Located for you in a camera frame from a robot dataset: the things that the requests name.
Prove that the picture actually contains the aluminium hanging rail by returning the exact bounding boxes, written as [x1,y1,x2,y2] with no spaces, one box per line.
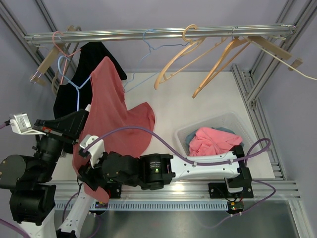
[24,24,297,45]

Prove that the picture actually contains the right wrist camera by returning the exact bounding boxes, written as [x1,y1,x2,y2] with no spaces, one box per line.
[79,134,105,169]

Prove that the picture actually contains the dark pink t shirt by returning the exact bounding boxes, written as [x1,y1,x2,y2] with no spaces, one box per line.
[72,56,156,203]

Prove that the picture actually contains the left pale wooden hanger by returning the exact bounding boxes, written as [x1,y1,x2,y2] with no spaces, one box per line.
[30,25,82,95]

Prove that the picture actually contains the pink wire hanger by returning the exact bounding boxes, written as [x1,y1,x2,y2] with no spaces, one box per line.
[52,31,80,85]

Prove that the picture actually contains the orange wooden hanger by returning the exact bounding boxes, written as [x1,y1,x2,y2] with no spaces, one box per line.
[192,37,249,99]

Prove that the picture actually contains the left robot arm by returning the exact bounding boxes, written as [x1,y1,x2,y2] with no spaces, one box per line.
[0,109,89,238]

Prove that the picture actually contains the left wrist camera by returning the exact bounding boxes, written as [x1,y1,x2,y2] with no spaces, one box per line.
[9,113,43,135]

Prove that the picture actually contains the pale flat wooden hanger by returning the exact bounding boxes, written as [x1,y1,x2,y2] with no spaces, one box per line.
[244,36,317,81]

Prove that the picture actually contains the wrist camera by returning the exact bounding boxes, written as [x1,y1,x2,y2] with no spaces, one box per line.
[79,134,105,169]
[9,113,43,135]

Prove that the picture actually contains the light wooden hanger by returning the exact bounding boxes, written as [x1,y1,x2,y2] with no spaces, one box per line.
[154,24,227,90]

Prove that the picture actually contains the blue t shirt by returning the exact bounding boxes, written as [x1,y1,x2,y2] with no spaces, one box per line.
[185,127,235,147]

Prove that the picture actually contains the white cable duct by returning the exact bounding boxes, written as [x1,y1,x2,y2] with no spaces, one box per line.
[53,200,229,211]

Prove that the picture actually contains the black garment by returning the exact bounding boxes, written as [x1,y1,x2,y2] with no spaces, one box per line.
[53,41,128,154]

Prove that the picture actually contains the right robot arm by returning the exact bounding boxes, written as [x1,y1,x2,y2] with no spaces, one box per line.
[78,145,253,199]

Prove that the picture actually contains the blue wire hanger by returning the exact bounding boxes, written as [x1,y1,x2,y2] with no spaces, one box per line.
[57,56,93,112]
[123,28,189,93]

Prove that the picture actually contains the white plastic basket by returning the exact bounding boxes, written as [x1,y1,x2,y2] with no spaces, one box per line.
[174,112,257,156]

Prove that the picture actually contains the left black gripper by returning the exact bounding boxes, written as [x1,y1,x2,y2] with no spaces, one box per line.
[32,108,86,182]

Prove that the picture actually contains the light pink t shirt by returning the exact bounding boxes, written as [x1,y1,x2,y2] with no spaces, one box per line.
[189,127,242,157]

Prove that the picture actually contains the front aluminium rail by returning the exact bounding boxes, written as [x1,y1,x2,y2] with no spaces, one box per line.
[49,180,301,201]

